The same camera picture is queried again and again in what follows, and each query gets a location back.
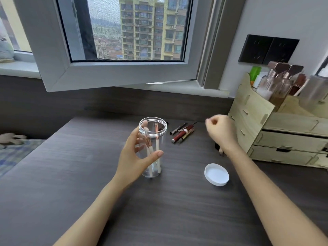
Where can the person's left hand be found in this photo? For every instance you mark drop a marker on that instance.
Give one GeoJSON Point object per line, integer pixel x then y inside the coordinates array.
{"type": "Point", "coordinates": [129, 161]}

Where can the person's right hand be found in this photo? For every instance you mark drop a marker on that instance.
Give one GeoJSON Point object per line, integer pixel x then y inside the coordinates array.
{"type": "Point", "coordinates": [225, 134]}

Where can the person's right fingers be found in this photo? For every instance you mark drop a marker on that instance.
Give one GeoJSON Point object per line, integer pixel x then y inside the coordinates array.
{"type": "Point", "coordinates": [214, 121]}

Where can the person's left thumb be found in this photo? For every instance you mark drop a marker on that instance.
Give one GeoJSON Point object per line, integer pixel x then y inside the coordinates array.
{"type": "Point", "coordinates": [153, 157]}

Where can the clear plastic jar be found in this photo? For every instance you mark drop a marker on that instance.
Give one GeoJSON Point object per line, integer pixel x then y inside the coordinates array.
{"type": "Point", "coordinates": [160, 140]}

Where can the person's left forearm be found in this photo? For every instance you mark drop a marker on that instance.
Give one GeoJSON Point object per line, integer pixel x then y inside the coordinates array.
{"type": "Point", "coordinates": [94, 212]}

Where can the person's right forearm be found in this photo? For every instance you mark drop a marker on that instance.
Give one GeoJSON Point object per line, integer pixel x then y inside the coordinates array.
{"type": "Point", "coordinates": [266, 197]}

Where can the thin black cosmetic brush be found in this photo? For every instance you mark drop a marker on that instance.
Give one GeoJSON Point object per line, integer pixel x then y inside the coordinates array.
{"type": "Point", "coordinates": [193, 123]}

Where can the gold brown cosmetic pencil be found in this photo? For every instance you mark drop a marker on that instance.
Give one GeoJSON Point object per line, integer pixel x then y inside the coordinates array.
{"type": "Point", "coordinates": [187, 137]}

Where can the dark red lip gloss tube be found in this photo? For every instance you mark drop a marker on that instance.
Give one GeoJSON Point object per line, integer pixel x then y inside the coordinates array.
{"type": "Point", "coordinates": [182, 133]}

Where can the black silver eyeliner pen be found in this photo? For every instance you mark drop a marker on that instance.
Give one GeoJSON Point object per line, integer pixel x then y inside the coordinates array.
{"type": "Point", "coordinates": [178, 128]}

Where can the white round jar lid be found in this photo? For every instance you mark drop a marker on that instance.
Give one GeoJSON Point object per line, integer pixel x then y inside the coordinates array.
{"type": "Point", "coordinates": [216, 175]}

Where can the green bottle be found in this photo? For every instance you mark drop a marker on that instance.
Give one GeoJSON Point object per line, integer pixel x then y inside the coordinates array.
{"type": "Point", "coordinates": [255, 74]}

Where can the clear bottle rose gold cap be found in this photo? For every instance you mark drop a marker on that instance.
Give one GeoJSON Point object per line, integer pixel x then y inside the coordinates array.
{"type": "Point", "coordinates": [267, 85]}

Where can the light wooden drawer organizer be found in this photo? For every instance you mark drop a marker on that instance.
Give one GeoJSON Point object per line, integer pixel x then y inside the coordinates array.
{"type": "Point", "coordinates": [281, 130]}

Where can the amber bottle rose gold cap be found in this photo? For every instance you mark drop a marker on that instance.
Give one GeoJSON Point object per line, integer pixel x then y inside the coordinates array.
{"type": "Point", "coordinates": [283, 92]}

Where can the brown cosmetic bottle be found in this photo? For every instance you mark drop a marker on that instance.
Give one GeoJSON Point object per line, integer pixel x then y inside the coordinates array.
{"type": "Point", "coordinates": [298, 83]}

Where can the frosted grey jar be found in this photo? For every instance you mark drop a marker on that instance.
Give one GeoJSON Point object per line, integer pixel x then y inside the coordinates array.
{"type": "Point", "coordinates": [314, 92]}

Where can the blue plaid blanket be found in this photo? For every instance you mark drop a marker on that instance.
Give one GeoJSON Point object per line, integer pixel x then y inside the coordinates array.
{"type": "Point", "coordinates": [15, 156]}

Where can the grey framed window sash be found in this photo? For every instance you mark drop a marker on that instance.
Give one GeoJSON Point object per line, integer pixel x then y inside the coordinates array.
{"type": "Point", "coordinates": [51, 61]}

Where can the beige plush toy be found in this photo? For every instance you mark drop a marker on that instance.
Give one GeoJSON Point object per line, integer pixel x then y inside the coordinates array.
{"type": "Point", "coordinates": [10, 139]}

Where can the grey window frame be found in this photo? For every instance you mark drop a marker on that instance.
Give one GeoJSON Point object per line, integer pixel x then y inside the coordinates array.
{"type": "Point", "coordinates": [220, 43]}

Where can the black wall socket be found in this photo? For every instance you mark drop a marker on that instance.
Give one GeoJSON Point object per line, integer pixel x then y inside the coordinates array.
{"type": "Point", "coordinates": [252, 48]}
{"type": "Point", "coordinates": [284, 49]}

